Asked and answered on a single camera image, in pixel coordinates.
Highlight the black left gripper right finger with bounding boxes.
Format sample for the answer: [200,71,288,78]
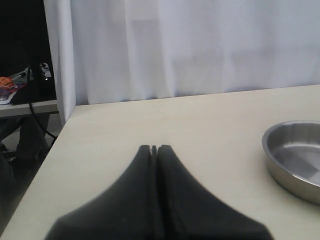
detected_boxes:
[156,145,273,240]

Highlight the stainless steel round bowl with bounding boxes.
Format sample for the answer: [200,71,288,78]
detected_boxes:
[261,120,320,205]

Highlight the white curtain backdrop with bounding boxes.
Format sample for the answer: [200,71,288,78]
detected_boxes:
[44,0,320,122]

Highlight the cluttered background shelf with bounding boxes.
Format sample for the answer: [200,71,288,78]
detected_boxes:
[0,62,59,119]

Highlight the black cable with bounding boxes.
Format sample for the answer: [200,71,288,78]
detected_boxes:
[27,65,58,140]

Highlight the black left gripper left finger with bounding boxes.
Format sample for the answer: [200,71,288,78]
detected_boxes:
[46,145,157,240]

